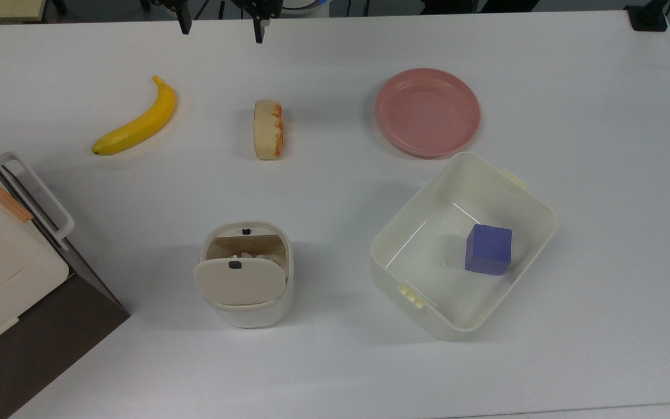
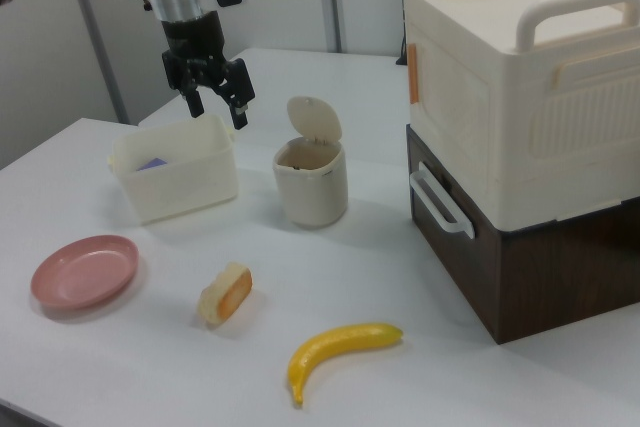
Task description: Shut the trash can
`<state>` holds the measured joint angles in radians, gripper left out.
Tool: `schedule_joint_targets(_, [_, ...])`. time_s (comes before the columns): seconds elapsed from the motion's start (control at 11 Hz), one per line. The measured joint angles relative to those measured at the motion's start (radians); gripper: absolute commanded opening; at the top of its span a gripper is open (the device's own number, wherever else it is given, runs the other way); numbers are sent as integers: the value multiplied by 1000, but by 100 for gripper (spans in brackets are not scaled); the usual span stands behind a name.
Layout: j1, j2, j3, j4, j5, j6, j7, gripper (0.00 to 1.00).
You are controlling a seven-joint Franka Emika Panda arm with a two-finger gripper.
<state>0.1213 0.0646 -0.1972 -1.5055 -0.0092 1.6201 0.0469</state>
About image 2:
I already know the yellow toy banana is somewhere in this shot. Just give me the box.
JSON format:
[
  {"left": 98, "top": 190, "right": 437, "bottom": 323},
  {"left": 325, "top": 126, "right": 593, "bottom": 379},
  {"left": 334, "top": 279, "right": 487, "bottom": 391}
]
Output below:
[{"left": 286, "top": 322, "right": 405, "bottom": 409}]

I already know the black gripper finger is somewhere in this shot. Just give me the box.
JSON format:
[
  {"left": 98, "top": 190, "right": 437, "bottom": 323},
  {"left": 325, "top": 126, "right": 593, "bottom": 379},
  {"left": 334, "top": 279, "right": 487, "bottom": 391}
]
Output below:
[
  {"left": 213, "top": 58, "right": 257, "bottom": 131},
  {"left": 181, "top": 80, "right": 206, "bottom": 119}
]

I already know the pink plastic plate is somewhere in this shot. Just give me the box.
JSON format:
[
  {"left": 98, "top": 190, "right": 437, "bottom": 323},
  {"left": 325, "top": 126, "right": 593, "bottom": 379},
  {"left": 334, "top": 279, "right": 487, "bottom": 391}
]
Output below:
[{"left": 29, "top": 234, "right": 141, "bottom": 311}]

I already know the cream lidded trash can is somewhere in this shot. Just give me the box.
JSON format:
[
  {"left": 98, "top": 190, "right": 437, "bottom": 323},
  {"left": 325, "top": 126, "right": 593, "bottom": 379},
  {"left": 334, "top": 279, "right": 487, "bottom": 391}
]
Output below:
[{"left": 271, "top": 95, "right": 349, "bottom": 229}]

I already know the dark brown wooden drawer box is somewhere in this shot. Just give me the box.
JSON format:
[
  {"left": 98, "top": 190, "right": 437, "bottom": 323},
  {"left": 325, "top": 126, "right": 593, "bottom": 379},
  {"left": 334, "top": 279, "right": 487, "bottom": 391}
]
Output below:
[{"left": 405, "top": 124, "right": 640, "bottom": 346}]

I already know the white plastic basket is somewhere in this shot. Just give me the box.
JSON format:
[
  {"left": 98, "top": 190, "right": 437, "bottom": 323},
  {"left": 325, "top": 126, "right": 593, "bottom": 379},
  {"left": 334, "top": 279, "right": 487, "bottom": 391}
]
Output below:
[{"left": 107, "top": 113, "right": 240, "bottom": 227}]

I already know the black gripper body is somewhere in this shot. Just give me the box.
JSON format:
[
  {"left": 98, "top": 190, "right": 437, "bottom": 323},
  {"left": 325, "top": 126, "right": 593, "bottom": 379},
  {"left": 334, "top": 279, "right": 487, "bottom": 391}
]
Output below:
[{"left": 160, "top": 12, "right": 236, "bottom": 97}]

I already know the toy bread slice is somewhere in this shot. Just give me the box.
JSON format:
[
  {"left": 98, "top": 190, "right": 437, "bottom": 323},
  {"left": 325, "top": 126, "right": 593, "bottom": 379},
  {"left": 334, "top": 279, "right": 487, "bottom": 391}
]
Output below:
[{"left": 198, "top": 261, "right": 254, "bottom": 326}]

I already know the white drawer handle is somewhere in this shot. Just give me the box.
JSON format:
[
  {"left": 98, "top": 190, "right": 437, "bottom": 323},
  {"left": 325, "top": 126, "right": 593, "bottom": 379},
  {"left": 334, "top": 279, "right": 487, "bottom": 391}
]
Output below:
[{"left": 409, "top": 161, "right": 476, "bottom": 239}]

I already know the cream plastic storage box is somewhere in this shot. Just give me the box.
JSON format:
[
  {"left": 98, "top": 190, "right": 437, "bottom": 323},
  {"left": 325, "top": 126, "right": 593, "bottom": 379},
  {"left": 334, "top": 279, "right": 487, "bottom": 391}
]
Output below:
[{"left": 402, "top": 0, "right": 640, "bottom": 228}]

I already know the orange box latch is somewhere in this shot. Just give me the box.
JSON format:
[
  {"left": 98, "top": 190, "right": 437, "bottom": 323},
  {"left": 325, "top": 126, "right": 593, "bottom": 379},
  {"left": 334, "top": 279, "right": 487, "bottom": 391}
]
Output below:
[{"left": 407, "top": 43, "right": 421, "bottom": 106}]

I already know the black cable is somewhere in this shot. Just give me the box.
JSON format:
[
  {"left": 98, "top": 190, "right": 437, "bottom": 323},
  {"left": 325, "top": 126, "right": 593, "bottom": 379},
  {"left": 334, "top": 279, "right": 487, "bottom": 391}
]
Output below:
[{"left": 396, "top": 0, "right": 413, "bottom": 67}]

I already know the cream box handle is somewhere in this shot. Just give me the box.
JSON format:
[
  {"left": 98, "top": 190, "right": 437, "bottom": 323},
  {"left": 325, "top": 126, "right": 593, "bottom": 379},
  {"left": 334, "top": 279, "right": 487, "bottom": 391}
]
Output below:
[{"left": 515, "top": 0, "right": 640, "bottom": 56}]

